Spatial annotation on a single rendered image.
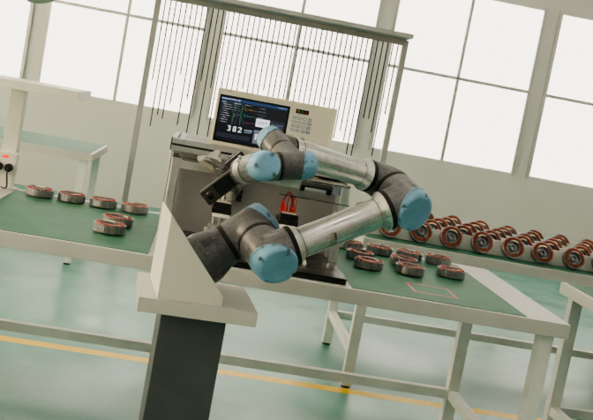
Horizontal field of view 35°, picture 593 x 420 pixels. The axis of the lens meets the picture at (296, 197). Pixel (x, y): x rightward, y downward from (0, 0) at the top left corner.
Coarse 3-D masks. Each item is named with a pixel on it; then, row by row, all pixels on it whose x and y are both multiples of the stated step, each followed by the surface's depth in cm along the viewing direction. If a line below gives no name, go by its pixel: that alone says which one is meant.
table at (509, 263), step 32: (448, 224) 515; (480, 224) 516; (448, 256) 457; (480, 256) 461; (512, 256) 468; (544, 256) 474; (576, 256) 476; (352, 320) 463; (384, 320) 542; (352, 352) 462; (576, 352) 555
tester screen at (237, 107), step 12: (228, 108) 343; (240, 108) 343; (252, 108) 343; (264, 108) 344; (276, 108) 344; (228, 120) 343; (240, 120) 344; (252, 120) 344; (276, 120) 345; (216, 132) 343; (228, 132) 344; (252, 132) 344; (252, 144) 345
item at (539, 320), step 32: (0, 192) 381; (64, 256) 305; (96, 256) 306; (128, 256) 307; (256, 288) 312; (288, 288) 313; (320, 288) 314; (512, 288) 381; (480, 320) 320; (512, 320) 321; (544, 320) 323
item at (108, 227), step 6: (96, 222) 330; (102, 222) 330; (108, 222) 337; (114, 222) 337; (120, 222) 337; (96, 228) 330; (102, 228) 329; (108, 228) 328; (114, 228) 329; (120, 228) 330; (108, 234) 329; (114, 234) 329; (120, 234) 331
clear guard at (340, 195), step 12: (312, 180) 328; (324, 180) 337; (336, 180) 348; (288, 192) 320; (300, 192) 321; (312, 192) 322; (324, 192) 323; (336, 192) 324; (348, 192) 325; (336, 204) 322; (348, 204) 322
